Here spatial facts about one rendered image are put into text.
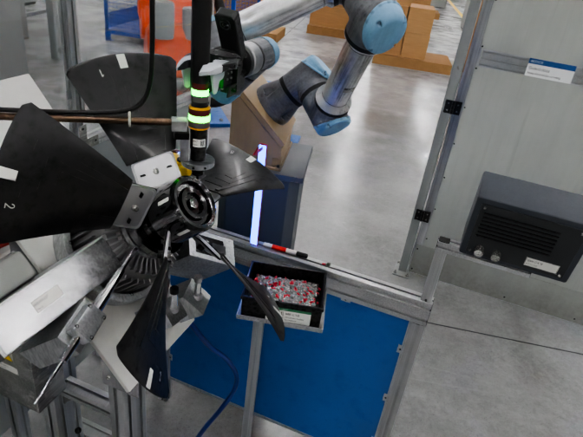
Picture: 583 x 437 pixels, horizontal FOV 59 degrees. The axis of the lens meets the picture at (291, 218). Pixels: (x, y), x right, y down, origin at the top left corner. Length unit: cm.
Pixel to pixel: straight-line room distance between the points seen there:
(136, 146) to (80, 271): 27
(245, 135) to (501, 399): 165
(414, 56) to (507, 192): 735
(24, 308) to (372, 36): 94
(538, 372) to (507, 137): 115
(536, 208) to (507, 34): 151
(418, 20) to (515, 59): 587
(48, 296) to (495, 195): 96
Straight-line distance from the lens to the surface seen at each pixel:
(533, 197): 132
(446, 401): 249
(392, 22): 133
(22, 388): 145
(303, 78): 170
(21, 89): 130
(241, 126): 171
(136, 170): 110
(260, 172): 130
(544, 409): 268
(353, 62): 145
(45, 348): 102
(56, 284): 100
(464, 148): 281
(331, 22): 1026
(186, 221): 100
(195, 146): 108
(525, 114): 276
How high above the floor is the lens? 172
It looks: 29 degrees down
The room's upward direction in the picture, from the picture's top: 8 degrees clockwise
